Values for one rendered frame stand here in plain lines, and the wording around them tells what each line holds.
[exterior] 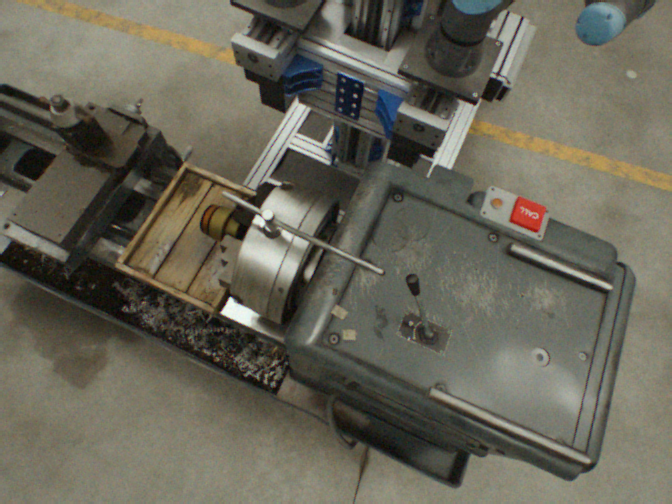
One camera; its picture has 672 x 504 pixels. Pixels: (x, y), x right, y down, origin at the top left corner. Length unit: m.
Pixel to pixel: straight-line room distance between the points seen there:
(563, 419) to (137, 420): 1.72
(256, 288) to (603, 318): 0.67
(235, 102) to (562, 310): 2.13
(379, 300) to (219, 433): 1.38
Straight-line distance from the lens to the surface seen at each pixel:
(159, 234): 1.32
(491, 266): 0.90
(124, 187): 1.40
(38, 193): 1.41
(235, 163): 2.43
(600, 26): 1.01
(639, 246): 2.78
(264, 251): 0.88
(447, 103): 1.25
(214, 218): 1.04
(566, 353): 0.92
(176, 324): 1.56
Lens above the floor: 2.04
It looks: 69 degrees down
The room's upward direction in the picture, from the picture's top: 9 degrees clockwise
